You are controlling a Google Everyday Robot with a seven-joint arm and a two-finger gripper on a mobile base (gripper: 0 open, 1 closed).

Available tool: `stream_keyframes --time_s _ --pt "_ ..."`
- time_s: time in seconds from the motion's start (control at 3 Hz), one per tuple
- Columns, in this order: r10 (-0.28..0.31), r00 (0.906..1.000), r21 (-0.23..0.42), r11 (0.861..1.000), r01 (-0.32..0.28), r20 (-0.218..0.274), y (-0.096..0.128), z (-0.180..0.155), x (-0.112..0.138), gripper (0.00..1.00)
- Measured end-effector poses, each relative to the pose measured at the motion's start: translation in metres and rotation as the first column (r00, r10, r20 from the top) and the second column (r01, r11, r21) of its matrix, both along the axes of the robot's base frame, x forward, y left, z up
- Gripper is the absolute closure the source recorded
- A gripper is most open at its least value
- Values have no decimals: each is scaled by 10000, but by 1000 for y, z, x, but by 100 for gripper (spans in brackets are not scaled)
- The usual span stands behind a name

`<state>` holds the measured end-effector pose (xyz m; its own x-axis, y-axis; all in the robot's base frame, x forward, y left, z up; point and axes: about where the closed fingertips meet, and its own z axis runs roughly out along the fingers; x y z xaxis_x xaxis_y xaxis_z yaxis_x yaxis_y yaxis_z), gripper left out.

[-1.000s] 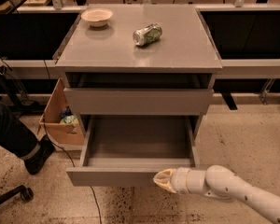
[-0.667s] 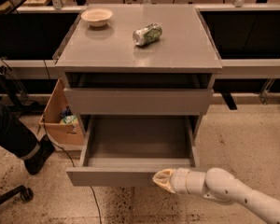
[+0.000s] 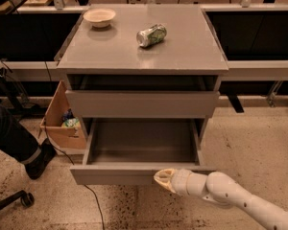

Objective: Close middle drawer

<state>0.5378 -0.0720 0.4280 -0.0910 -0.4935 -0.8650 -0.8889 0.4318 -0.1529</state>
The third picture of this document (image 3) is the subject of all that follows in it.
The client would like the cardboard box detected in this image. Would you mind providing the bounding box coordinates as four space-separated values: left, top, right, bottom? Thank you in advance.
40 80 86 150

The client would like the green snack bag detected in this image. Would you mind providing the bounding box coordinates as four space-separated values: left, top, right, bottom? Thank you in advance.
61 118 80 127

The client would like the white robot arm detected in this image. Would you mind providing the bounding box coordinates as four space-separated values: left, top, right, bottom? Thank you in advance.
154 169 288 230

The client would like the grey top drawer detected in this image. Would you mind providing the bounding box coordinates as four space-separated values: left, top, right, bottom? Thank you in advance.
66 75 219 119

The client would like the black office chair base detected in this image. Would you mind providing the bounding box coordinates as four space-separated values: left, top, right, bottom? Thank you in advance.
0 190 35 210

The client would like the crushed green soda can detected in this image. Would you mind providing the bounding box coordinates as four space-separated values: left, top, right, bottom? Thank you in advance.
136 24 167 48

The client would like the black shoe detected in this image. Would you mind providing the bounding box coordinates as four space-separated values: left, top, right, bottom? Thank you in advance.
25 139 57 180

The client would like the white ceramic bowl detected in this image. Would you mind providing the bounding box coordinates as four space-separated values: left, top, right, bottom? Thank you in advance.
84 9 116 28

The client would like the grey drawer cabinet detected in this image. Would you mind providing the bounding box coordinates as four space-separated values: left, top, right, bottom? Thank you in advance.
59 4 228 134

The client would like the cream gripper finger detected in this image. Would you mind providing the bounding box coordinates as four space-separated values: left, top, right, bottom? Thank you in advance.
155 178 176 194
154 169 176 180

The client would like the black tripod stand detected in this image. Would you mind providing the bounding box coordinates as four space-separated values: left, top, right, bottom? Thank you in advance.
0 58 40 114

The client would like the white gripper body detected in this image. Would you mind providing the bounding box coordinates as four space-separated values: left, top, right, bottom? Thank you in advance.
171 169 208 197

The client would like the grey drawer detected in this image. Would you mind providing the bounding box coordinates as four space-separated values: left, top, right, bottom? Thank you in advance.
66 75 219 119
70 119 215 185

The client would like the long metal workbench frame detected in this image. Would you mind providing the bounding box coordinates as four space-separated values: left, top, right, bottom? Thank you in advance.
0 3 288 114

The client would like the person's dark trouser leg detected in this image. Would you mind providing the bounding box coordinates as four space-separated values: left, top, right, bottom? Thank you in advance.
0 104 41 165

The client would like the black floor cable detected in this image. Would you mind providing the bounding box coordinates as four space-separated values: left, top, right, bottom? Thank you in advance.
42 60 106 230

